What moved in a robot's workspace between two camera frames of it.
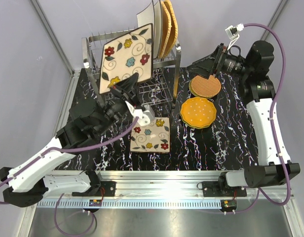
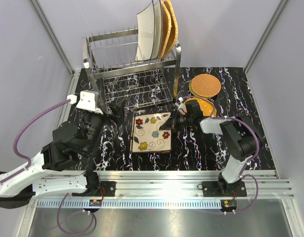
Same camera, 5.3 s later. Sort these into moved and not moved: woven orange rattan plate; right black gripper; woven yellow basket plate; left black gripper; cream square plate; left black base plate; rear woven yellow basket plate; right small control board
Moved: left black gripper; right black gripper
Not moved: rear woven yellow basket plate; cream square plate; woven orange rattan plate; right small control board; left black base plate; woven yellow basket plate
